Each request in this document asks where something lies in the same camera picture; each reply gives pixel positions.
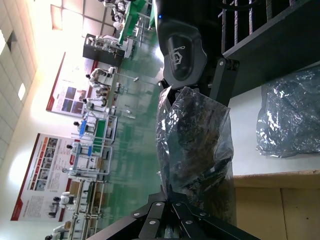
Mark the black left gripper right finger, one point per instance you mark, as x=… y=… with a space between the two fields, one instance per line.
x=197 y=225

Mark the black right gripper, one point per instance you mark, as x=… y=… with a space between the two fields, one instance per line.
x=180 y=50

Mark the black cabinet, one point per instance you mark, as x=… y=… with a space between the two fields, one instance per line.
x=100 y=48

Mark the graphics card with silver bracket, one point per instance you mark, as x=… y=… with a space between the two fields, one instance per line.
x=200 y=155

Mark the grey antistatic plastic bag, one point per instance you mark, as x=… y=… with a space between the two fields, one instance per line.
x=195 y=115
x=287 y=120

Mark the red-framed wall poster with photos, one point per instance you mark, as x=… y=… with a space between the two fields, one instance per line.
x=67 y=85

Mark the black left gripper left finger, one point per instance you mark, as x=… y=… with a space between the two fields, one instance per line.
x=152 y=215

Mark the white humanoid robot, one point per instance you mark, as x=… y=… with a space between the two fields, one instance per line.
x=98 y=76
x=91 y=105
x=67 y=200

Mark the red-framed wall poster with robot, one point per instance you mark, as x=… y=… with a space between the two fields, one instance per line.
x=37 y=180

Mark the black slotted plastic container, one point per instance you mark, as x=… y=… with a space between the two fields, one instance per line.
x=287 y=50

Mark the open brown cardboard box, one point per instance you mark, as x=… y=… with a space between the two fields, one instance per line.
x=275 y=212

